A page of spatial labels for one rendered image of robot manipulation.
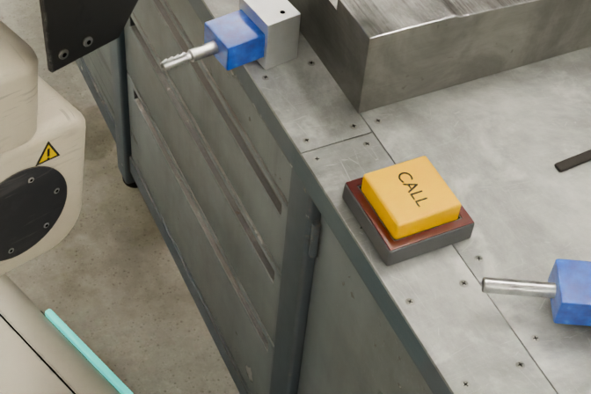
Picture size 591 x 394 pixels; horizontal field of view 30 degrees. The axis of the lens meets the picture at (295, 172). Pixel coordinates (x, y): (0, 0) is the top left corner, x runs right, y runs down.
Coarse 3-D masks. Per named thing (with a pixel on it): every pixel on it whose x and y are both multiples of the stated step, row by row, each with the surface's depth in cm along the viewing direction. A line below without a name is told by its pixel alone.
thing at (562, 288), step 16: (560, 272) 84; (576, 272) 84; (496, 288) 84; (512, 288) 84; (528, 288) 84; (544, 288) 84; (560, 288) 83; (576, 288) 83; (560, 304) 82; (576, 304) 82; (560, 320) 84; (576, 320) 84
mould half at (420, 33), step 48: (288, 0) 108; (384, 0) 97; (432, 0) 98; (480, 0) 99; (528, 0) 100; (576, 0) 102; (336, 48) 101; (384, 48) 95; (432, 48) 98; (480, 48) 101; (528, 48) 104; (576, 48) 108; (384, 96) 100
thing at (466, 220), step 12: (360, 180) 92; (360, 192) 91; (360, 204) 90; (372, 216) 89; (468, 216) 90; (384, 228) 88; (444, 228) 89; (456, 228) 89; (384, 240) 88; (408, 240) 88; (420, 240) 88
